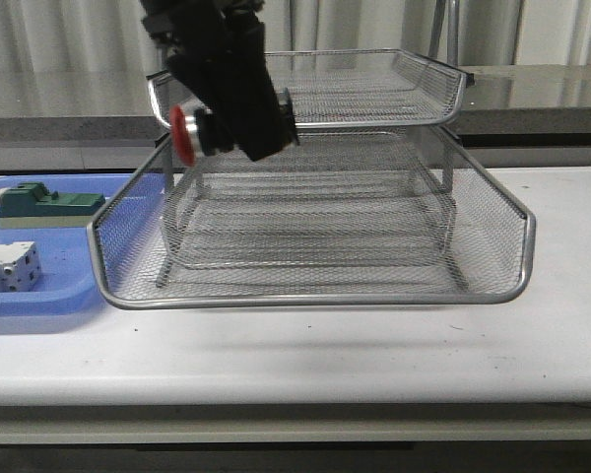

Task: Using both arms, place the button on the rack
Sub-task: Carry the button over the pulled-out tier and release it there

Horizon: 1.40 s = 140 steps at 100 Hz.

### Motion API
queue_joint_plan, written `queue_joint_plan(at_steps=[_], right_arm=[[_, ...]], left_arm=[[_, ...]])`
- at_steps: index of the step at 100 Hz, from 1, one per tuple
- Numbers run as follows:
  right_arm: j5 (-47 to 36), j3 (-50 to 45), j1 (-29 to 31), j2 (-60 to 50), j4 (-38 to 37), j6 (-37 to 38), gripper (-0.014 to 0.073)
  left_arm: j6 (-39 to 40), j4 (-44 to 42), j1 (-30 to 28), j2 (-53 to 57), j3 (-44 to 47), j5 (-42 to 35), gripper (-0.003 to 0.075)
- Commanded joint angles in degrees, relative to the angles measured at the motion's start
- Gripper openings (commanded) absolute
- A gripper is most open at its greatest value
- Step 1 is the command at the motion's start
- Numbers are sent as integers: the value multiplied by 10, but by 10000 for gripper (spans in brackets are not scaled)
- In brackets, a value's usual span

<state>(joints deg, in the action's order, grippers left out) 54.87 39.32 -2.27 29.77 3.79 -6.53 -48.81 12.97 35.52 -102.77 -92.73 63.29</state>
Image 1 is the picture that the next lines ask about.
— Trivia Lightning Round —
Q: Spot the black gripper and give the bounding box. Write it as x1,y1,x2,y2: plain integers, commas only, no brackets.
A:
141,0,287,161

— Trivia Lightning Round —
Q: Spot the red emergency push button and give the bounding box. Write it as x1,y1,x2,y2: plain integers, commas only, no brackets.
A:
168,88,300,164

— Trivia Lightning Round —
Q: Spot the silver mesh tray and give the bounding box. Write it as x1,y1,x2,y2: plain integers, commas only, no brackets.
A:
88,127,536,309
162,198,455,270
147,48,467,134

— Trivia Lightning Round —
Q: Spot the blue plastic tray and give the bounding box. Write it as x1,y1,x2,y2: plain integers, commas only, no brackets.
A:
0,173,164,318

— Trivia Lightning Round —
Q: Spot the white circuit breaker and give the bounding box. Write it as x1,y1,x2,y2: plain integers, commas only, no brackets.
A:
0,241,41,293

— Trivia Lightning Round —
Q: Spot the silver metal rack frame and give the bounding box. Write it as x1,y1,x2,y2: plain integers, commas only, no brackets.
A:
155,0,475,294

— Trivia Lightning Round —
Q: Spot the green electrical switch block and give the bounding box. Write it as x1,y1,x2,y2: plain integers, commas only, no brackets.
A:
0,181,105,229

